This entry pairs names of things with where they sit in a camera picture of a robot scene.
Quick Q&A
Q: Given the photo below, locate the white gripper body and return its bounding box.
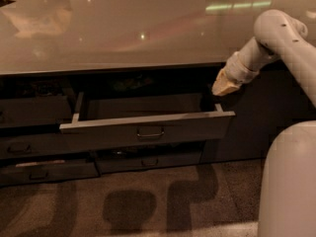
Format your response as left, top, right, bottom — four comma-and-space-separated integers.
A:
225, 38, 279, 85

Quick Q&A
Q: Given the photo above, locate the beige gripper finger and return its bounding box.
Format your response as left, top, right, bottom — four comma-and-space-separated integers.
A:
211, 68, 242, 97

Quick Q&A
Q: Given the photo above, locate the dark drawer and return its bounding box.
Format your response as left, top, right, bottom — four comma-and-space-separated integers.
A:
0, 96, 72, 128
0, 159, 99, 187
95, 148, 201, 174
60, 93, 235, 151
0, 133, 70, 159

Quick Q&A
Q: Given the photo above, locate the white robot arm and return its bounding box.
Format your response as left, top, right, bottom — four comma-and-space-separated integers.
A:
211, 10, 316, 237

